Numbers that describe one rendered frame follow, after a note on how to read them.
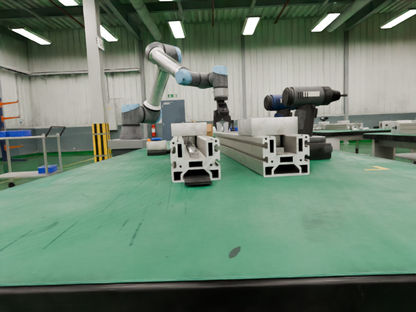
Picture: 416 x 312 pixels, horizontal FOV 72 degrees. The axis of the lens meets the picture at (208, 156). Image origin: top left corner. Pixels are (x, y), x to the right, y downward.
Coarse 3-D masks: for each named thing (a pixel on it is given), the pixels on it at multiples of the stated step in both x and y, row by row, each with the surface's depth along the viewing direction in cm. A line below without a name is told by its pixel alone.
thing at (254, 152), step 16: (224, 144) 112; (240, 144) 82; (256, 144) 69; (272, 144) 61; (288, 144) 65; (304, 144) 60; (240, 160) 83; (256, 160) 65; (272, 160) 60; (288, 160) 63; (304, 160) 61; (272, 176) 60
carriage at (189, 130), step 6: (174, 126) 89; (180, 126) 89; (186, 126) 89; (192, 126) 90; (198, 126) 90; (204, 126) 90; (174, 132) 89; (180, 132) 89; (186, 132) 90; (192, 132) 90; (198, 132) 90; (204, 132) 90; (186, 138) 91; (192, 138) 92
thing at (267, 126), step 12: (240, 120) 78; (252, 120) 66; (264, 120) 66; (276, 120) 66; (288, 120) 67; (240, 132) 78; (252, 132) 66; (264, 132) 66; (276, 132) 67; (288, 132) 67; (276, 144) 69
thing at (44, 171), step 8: (64, 128) 490; (0, 136) 443; (8, 136) 451; (16, 136) 439; (24, 136) 443; (32, 136) 438; (40, 136) 439; (48, 136) 451; (56, 136) 479; (8, 144) 487; (8, 152) 487; (8, 160) 488; (40, 168) 461; (48, 168) 464; (56, 168) 490; (0, 176) 446; (8, 176) 442; (16, 176) 442; (24, 176) 443; (32, 176) 444; (40, 176) 445; (8, 184) 492
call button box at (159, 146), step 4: (160, 140) 123; (148, 144) 120; (152, 144) 121; (156, 144) 121; (160, 144) 121; (164, 144) 121; (148, 148) 120; (152, 148) 121; (156, 148) 121; (160, 148) 121; (164, 148) 121; (148, 152) 121; (152, 152) 121; (156, 152) 121; (160, 152) 121; (164, 152) 121; (168, 152) 125
